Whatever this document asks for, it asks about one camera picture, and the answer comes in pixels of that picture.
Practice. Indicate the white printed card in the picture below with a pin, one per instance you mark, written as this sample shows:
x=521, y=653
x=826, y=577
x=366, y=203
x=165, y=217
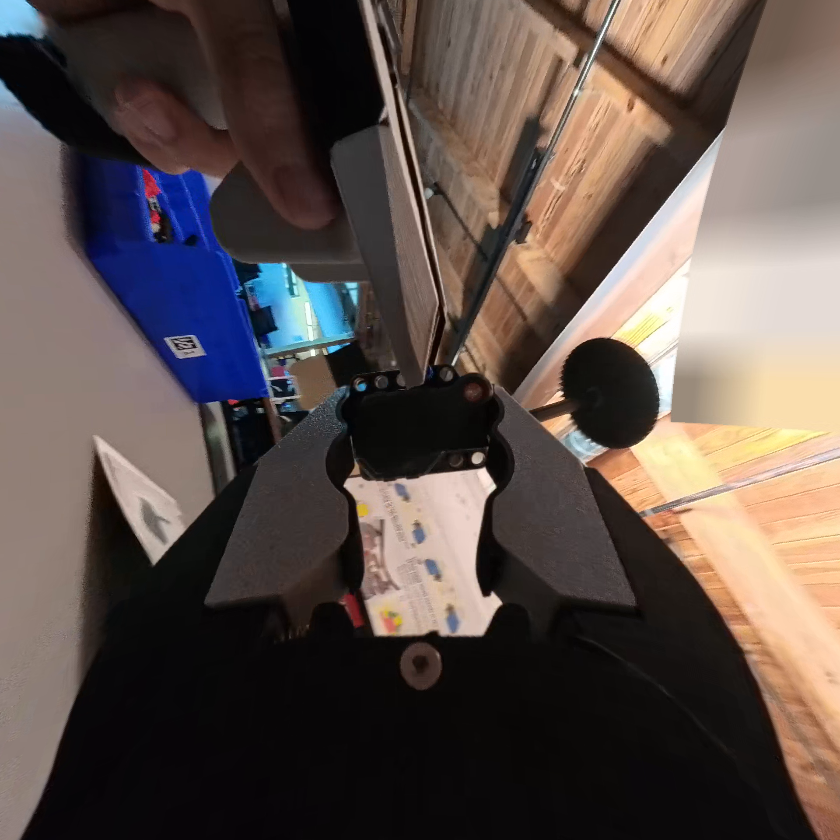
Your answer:
x=141, y=508

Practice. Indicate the blue plastic bin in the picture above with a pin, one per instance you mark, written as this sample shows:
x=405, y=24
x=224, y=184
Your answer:
x=177, y=295

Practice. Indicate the black toy gear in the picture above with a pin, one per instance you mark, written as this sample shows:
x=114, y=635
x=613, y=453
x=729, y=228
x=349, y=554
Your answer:
x=610, y=394

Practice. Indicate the black toy frame piece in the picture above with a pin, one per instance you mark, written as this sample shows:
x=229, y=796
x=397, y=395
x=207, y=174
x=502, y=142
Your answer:
x=420, y=439

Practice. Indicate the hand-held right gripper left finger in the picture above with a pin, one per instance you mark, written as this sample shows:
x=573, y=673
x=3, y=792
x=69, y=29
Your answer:
x=289, y=525

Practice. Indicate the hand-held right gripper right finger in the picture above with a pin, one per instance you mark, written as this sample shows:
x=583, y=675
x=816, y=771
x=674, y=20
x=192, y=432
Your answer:
x=558, y=525

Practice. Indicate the person's left hand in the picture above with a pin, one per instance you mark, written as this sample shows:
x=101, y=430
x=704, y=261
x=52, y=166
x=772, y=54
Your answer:
x=256, y=98

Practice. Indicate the toy instruction booklet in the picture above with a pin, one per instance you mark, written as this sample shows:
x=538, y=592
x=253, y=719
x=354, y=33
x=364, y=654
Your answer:
x=426, y=558

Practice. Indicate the grey desk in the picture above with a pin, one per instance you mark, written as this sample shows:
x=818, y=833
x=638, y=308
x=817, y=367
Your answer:
x=39, y=328

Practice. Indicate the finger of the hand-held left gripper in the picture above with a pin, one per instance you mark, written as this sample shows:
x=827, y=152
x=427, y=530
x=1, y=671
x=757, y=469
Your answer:
x=387, y=249

